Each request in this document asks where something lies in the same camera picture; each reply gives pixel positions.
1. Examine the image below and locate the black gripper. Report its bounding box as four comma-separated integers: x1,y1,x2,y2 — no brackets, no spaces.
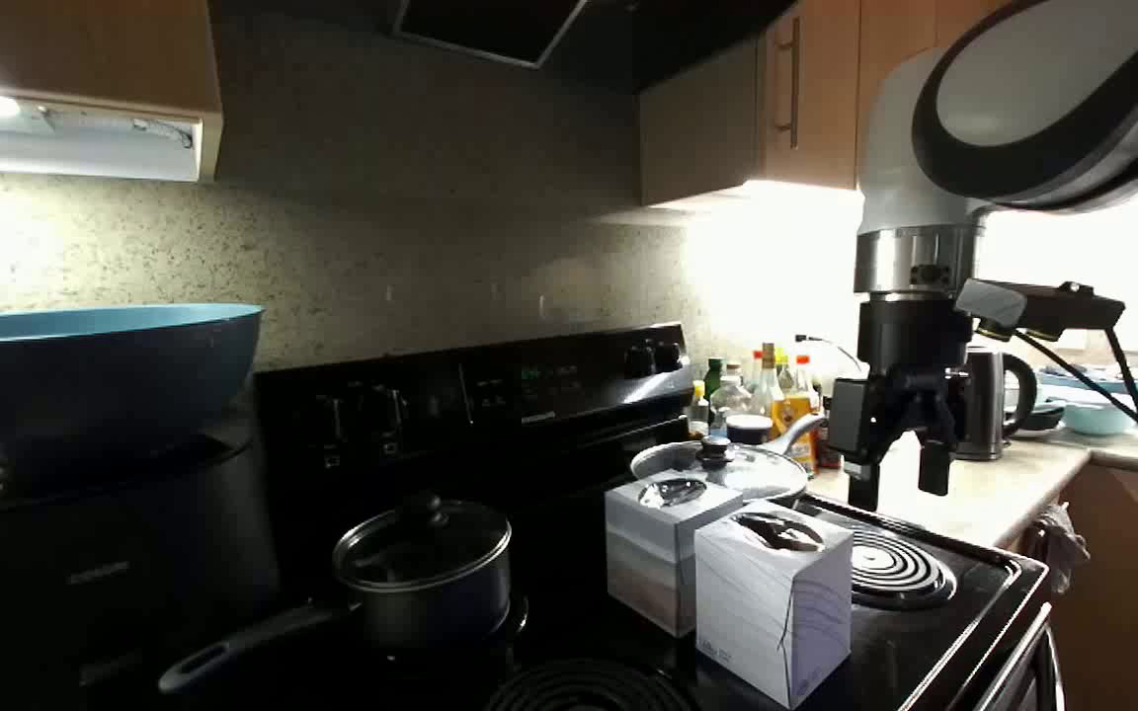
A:
831,296,974,511

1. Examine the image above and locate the white tissue box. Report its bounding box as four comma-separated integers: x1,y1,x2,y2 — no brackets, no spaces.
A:
696,503,852,708
606,473,743,635

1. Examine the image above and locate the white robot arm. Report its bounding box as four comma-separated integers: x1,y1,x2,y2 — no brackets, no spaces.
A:
831,0,1138,511

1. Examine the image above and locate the black electric kettle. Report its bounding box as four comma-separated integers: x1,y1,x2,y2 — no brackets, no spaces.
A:
955,353,1035,463

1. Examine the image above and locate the frying pan with glass lid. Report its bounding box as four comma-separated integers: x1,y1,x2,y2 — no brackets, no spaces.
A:
627,416,810,503

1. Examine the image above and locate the teal bowl on counter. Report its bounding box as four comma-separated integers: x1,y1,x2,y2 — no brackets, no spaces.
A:
1064,404,1132,438

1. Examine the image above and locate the wooden upper cabinet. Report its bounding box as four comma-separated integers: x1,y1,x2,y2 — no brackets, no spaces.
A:
635,0,1009,200

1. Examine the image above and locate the black electric stove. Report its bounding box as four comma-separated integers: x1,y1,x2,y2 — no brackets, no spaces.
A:
179,323,1068,711

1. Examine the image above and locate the black saucepan with lid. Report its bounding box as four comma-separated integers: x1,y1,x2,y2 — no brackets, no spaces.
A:
160,496,513,695

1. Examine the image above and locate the range hood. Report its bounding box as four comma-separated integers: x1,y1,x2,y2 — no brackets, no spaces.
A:
390,0,590,66

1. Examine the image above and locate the large blue bowl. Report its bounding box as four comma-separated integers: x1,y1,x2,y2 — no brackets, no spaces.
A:
0,304,262,478

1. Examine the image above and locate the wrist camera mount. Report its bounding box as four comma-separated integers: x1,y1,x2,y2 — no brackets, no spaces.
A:
955,279,1128,337

